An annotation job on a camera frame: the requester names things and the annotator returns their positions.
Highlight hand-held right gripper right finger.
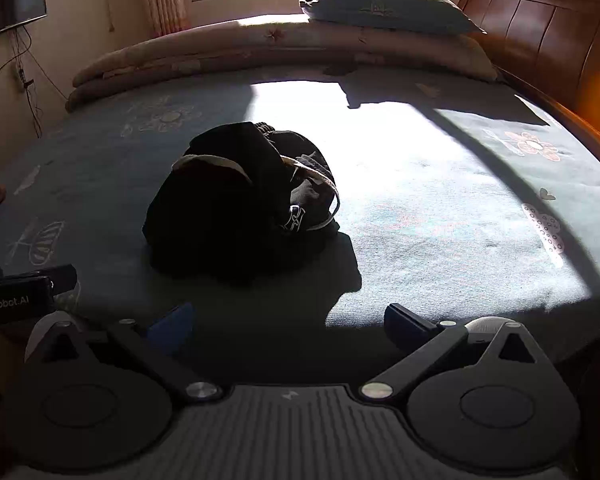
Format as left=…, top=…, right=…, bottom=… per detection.
left=359, top=302, right=557, bottom=404

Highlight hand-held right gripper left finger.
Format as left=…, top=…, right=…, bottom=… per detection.
left=34, top=303, right=224, bottom=407

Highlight black printed pants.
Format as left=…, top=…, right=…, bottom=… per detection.
left=141, top=121, right=341, bottom=287

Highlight person's right leg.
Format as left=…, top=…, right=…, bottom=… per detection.
left=464, top=317, right=512, bottom=347

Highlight pink floral folded quilt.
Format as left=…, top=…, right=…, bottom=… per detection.
left=65, top=12, right=502, bottom=113

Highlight blue pillow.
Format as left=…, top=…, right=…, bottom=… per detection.
left=299, top=0, right=487, bottom=37

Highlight wooden headboard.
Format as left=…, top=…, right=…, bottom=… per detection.
left=457, top=0, right=600, bottom=181

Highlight wall power strip with cables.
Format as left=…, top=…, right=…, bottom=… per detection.
left=0, top=24, right=67, bottom=137

